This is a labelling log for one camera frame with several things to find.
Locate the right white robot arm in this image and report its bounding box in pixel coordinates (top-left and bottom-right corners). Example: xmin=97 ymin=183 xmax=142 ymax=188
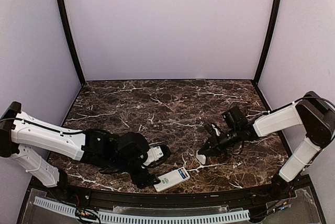
xmin=196 ymin=92 xmax=334 ymax=200

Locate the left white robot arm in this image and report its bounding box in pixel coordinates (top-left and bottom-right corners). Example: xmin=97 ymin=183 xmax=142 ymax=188
xmin=1 ymin=102 xmax=162 ymax=201

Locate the small circuit board with wires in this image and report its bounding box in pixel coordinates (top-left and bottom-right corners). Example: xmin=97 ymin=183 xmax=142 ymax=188
xmin=75 ymin=208 xmax=96 ymax=220

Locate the black front rail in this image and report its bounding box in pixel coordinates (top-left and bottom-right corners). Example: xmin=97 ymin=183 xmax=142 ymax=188
xmin=48 ymin=176 xmax=310 ymax=209

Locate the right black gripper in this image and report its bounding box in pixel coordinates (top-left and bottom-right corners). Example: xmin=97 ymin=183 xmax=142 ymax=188
xmin=199 ymin=126 xmax=241 ymax=155

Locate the left black frame post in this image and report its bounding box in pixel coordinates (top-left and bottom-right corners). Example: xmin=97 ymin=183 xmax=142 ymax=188
xmin=57 ymin=0 xmax=86 ymax=86

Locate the black frame post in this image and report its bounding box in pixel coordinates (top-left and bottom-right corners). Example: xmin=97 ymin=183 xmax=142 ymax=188
xmin=253 ymin=0 xmax=281 ymax=85
xmin=57 ymin=0 xmax=86 ymax=86

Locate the white battery cover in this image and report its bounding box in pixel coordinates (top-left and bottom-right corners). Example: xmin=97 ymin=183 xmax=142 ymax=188
xmin=196 ymin=152 xmax=206 ymax=165

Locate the white slotted cable duct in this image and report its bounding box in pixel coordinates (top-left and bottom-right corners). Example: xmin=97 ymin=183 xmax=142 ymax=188
xmin=33 ymin=197 xmax=250 ymax=223

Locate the blue battery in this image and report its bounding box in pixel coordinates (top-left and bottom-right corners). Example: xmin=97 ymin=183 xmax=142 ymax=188
xmin=179 ymin=171 xmax=189 ymax=180

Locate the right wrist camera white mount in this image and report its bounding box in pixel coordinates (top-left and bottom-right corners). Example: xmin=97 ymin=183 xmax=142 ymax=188
xmin=204 ymin=123 xmax=222 ymax=138

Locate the white remote control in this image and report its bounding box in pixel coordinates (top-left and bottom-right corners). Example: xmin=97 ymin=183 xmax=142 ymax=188
xmin=154 ymin=167 xmax=190 ymax=193

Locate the right black frame post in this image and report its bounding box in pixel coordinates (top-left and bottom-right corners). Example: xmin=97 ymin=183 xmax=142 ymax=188
xmin=253 ymin=0 xmax=281 ymax=85

